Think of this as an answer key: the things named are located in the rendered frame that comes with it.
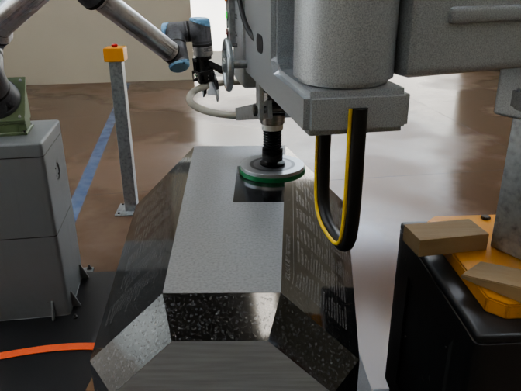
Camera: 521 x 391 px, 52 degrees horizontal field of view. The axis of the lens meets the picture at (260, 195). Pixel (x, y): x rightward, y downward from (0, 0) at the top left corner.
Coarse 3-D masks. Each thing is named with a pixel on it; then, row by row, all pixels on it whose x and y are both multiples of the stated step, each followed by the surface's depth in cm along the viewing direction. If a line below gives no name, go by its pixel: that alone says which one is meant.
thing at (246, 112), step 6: (264, 102) 151; (270, 102) 146; (240, 108) 198; (246, 108) 185; (252, 108) 172; (264, 108) 149; (270, 108) 147; (276, 108) 149; (240, 114) 199; (246, 114) 186; (252, 114) 173; (264, 114) 152; (270, 114) 147
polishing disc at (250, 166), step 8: (248, 160) 182; (256, 160) 182; (288, 160) 182; (296, 160) 182; (240, 168) 177; (248, 168) 174; (256, 168) 174; (264, 168) 174; (272, 168) 174; (280, 168) 174; (288, 168) 174; (296, 168) 174; (256, 176) 170; (264, 176) 169; (272, 176) 168; (280, 176) 169; (288, 176) 170
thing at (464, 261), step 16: (480, 224) 161; (448, 256) 147; (464, 256) 143; (480, 256) 143; (496, 256) 143; (512, 256) 142; (480, 288) 129; (480, 304) 128; (496, 304) 123; (512, 304) 122
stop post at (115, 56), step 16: (112, 48) 318; (112, 64) 323; (112, 80) 327; (112, 96) 331; (128, 112) 339; (128, 128) 339; (128, 144) 343; (128, 160) 347; (128, 176) 351; (128, 192) 355; (128, 208) 359
